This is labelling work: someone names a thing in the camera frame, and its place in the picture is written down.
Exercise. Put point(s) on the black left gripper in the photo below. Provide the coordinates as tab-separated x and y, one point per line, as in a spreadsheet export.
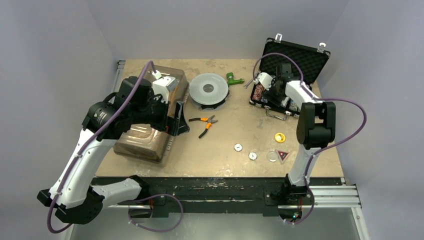
178	124

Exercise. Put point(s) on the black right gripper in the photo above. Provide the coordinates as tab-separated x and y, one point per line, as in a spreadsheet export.
276	94

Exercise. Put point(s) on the yellow dealer button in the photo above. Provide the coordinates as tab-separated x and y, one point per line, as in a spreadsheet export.
280	137

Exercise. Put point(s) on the red triangle token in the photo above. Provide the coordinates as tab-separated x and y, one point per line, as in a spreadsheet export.
282	156

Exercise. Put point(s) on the clear round disc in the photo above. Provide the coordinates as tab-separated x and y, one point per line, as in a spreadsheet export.
272	156

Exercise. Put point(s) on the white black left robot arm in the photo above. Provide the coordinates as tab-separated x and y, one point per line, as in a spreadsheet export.
73	199

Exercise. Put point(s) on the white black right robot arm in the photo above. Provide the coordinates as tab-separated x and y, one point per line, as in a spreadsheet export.
316	126

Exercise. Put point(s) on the black poker set case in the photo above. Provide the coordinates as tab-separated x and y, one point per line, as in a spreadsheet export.
306	63

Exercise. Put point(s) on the red poker chip row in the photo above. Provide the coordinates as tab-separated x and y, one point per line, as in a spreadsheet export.
257	93

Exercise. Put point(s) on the orange black pliers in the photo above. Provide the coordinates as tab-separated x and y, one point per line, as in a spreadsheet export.
208	120

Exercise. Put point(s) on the silver wrench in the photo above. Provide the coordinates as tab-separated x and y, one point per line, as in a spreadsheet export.
250	83

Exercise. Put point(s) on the clear brown plastic storage box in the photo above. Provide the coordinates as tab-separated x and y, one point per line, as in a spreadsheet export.
145	143

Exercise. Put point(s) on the grey filament spool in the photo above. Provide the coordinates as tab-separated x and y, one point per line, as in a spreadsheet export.
208	91

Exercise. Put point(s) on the white poker chip left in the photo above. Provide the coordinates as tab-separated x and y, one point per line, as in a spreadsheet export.
238	147

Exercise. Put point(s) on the white poker chip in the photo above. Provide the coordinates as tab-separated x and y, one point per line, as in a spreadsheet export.
238	147
252	156

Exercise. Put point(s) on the white poker chip right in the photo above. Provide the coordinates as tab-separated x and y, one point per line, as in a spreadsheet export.
252	156

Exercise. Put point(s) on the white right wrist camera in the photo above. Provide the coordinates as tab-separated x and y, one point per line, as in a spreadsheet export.
263	79

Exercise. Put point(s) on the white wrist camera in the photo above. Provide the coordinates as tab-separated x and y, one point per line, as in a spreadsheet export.
263	79
163	85

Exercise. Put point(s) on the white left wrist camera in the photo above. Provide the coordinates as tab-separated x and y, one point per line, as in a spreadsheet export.
163	85

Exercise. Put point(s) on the green hose fitting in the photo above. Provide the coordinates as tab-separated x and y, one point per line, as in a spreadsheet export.
232	81

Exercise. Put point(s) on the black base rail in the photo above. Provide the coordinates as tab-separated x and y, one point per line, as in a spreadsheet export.
217	195

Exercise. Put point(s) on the aluminium frame rail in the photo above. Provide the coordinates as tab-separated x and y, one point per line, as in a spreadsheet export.
328	212

